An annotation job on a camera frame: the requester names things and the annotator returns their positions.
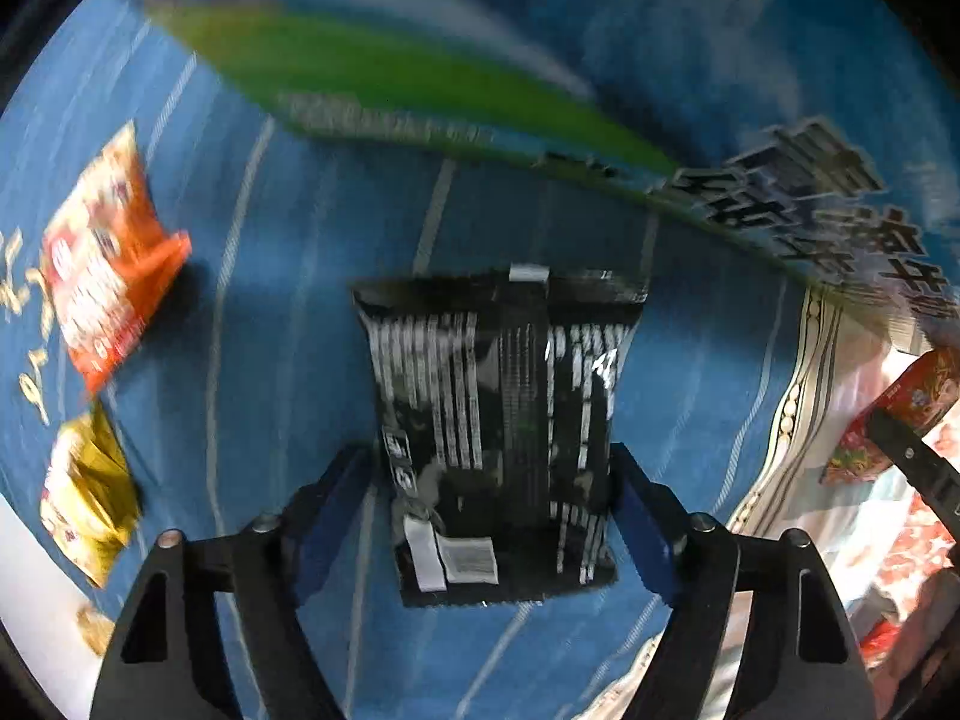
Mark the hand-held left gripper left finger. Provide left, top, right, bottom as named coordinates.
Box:
left=90, top=444, right=376, bottom=720

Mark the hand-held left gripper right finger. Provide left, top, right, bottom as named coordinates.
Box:
left=609, top=442, right=880, bottom=720

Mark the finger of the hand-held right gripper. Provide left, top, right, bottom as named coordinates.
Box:
left=868, top=411, right=960, bottom=542

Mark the red snack packet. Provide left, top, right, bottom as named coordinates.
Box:
left=820, top=347, right=960, bottom=486

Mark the black striped snack packet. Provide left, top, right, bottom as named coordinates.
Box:
left=351, top=264, right=650, bottom=610

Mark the red patterned cloth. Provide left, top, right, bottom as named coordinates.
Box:
left=825, top=476, right=960, bottom=695

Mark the blue striped bedsheet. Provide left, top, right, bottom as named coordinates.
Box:
left=0, top=0, right=912, bottom=720

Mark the yellow snack packet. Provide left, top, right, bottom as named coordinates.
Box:
left=37, top=401, right=145, bottom=590

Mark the orange snack packet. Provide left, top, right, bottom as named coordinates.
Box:
left=41, top=120, right=193, bottom=400

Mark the blue and green printed carton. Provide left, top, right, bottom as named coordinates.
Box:
left=141, top=0, right=960, bottom=355

